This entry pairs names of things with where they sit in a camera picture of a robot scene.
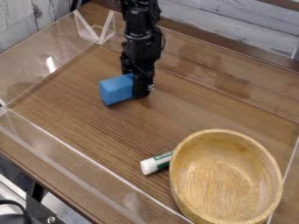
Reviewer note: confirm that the clear acrylic front wall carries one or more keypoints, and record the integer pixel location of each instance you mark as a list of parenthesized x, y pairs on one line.
[(105, 197)]

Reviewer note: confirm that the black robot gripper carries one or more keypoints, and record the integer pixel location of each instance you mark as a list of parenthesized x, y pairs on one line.
[(142, 51)]

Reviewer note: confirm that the black metal table frame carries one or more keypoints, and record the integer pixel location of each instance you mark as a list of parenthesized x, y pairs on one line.
[(22, 198)]

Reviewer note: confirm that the blue rectangular block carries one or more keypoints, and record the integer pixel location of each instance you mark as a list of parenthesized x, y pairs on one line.
[(117, 89)]

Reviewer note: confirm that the light brown wooden bowl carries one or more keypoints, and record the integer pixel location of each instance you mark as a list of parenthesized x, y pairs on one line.
[(225, 178)]

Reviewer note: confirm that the clear acrylic corner bracket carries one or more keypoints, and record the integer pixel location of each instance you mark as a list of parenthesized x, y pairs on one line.
[(97, 33)]

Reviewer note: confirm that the white green glue stick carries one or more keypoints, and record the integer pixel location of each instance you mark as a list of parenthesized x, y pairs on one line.
[(157, 163)]

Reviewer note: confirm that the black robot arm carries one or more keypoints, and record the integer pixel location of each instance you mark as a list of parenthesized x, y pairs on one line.
[(142, 15)]

